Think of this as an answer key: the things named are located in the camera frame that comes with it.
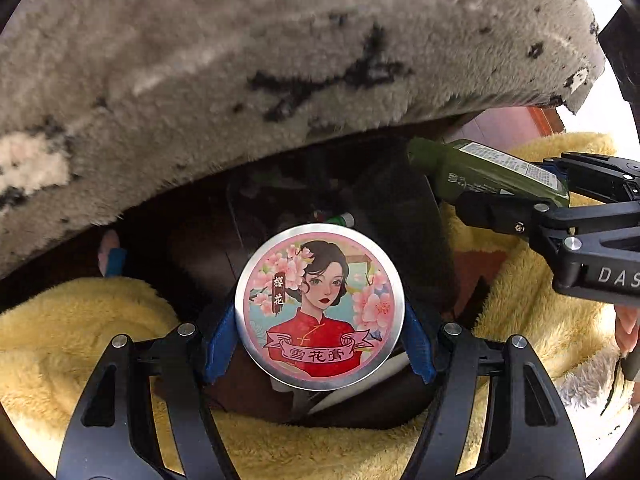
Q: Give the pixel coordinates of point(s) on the yellow fluffy bag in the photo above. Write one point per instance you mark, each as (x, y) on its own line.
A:
(50, 345)

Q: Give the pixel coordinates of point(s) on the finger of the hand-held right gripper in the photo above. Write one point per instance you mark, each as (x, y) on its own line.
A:
(600, 175)
(500, 215)

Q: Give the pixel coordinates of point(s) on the pink and blue object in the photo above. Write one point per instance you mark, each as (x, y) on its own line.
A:
(111, 257)

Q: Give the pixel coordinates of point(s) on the dark green labelled bottle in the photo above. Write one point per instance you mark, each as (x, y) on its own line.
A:
(480, 170)

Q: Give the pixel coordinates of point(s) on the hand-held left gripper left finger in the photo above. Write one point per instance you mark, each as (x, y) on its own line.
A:
(220, 345)

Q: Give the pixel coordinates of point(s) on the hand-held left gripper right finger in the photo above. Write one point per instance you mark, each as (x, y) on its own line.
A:
(419, 347)

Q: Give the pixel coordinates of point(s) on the person's right hand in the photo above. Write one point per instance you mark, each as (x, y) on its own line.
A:
(629, 330)

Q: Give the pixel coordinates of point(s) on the grey printed blanket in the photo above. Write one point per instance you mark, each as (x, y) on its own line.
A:
(200, 70)

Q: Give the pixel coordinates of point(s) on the green and white tube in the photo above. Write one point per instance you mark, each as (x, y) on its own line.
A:
(342, 219)

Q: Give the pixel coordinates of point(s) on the round tin with pink lid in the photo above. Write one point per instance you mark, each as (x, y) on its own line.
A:
(320, 310)

